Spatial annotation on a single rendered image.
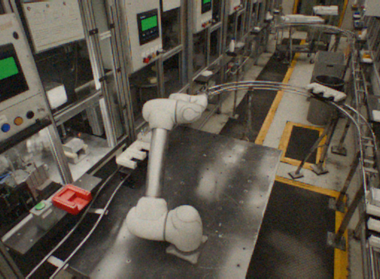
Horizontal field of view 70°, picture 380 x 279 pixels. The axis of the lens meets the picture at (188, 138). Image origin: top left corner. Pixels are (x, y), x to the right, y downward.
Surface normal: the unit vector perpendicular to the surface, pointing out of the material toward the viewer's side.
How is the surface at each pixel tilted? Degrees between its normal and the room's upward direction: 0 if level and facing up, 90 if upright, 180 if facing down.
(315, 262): 0
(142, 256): 0
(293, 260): 0
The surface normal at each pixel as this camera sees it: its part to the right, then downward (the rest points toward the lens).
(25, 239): 0.00, -0.83
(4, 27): 0.91, 0.22
